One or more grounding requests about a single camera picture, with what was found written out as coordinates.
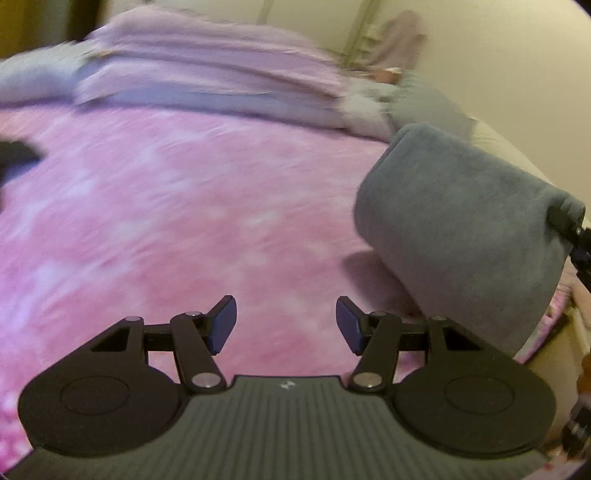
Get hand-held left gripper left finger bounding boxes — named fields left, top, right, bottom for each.
left=90, top=295, right=238, bottom=394

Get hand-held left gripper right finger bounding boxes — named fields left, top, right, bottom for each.
left=335, top=296, right=482, bottom=394

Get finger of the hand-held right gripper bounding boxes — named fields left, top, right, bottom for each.
left=547, top=204, right=591, bottom=292

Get grey towel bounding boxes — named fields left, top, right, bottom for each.
left=353, top=123, right=586, bottom=356

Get pink floral blanket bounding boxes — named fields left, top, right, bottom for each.
left=0, top=105, right=571, bottom=467

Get grey striped pillow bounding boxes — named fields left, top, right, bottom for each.
left=376, top=69, right=476, bottom=139

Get hanging mauve garment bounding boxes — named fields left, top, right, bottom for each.
left=369, top=10, right=429, bottom=75

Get folded lilac quilt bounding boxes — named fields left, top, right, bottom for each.
left=74, top=7, right=393, bottom=139

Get folded dark jeans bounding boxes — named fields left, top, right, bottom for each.
left=0, top=138, right=49, bottom=190

